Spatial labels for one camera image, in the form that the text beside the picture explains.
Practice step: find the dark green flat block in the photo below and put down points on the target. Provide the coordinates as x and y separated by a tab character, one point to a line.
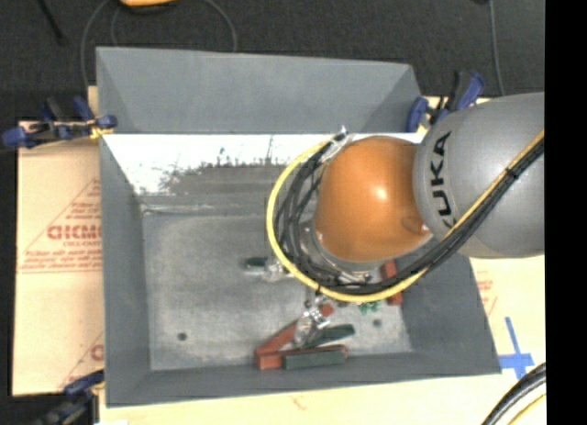
255	262
338	332
315	360

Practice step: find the clear plastic thing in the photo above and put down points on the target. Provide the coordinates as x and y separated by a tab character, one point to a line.
278	271

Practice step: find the grey metal bin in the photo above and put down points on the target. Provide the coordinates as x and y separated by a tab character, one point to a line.
220	285

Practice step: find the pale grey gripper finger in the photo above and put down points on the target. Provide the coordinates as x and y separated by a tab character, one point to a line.
313	336
300	332

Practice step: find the brown cardboard board, red print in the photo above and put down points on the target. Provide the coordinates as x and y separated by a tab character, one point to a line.
55	294

